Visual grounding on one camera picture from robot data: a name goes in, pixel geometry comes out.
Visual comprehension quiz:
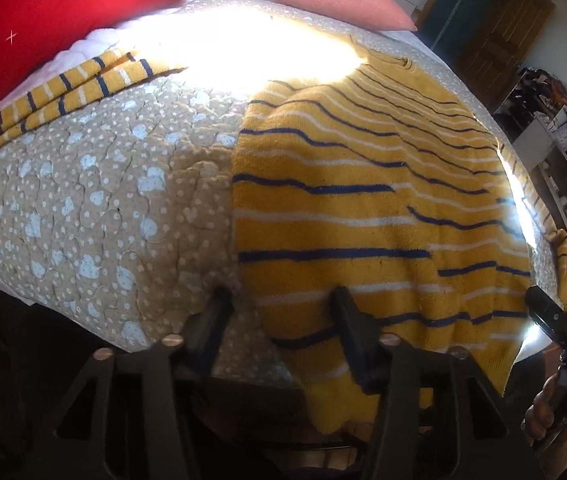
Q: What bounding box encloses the yellow striped knit sweater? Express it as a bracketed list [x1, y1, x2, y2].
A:
[0, 34, 567, 435]

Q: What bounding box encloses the right hand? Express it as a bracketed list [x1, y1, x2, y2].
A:
[521, 373, 559, 443]

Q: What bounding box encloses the beige heart pattern quilt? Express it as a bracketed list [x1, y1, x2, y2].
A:
[0, 0, 560, 386]

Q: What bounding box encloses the cluttered shelf unit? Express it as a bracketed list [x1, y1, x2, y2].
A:
[493, 67, 567, 231]

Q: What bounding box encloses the brown wooden door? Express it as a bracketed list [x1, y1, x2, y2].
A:
[417, 0, 555, 110]

